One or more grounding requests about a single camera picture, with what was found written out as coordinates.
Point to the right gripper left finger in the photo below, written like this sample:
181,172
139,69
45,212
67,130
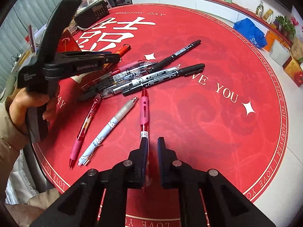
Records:
138,168

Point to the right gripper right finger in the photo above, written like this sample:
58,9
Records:
166,157

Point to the white blue patterned pen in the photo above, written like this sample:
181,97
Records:
97,142

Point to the grey grip pen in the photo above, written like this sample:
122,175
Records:
138,70
105,84

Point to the red pen pink barrel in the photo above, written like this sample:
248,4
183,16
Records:
144,115

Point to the red pen pink grip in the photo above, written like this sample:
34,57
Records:
83,130

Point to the red cylindrical tube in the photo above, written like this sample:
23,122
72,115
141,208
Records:
123,50

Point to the clear red gel pen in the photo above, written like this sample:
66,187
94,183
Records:
112,73

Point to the clear white label pen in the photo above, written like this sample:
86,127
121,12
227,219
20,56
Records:
136,82

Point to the black marker pen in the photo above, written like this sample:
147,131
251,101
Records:
183,72

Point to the thin black marker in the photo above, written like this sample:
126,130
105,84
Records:
165,62

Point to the red cardboard fruit box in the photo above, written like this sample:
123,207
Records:
67,43

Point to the black radio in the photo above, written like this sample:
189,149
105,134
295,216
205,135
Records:
92,14

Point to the round red wedding rug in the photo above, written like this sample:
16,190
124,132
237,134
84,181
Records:
232,116

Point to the red gift box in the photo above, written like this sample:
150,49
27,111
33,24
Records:
293,70

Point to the blue plastic bag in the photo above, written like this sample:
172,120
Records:
252,33

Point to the potted plant right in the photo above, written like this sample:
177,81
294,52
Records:
286,26

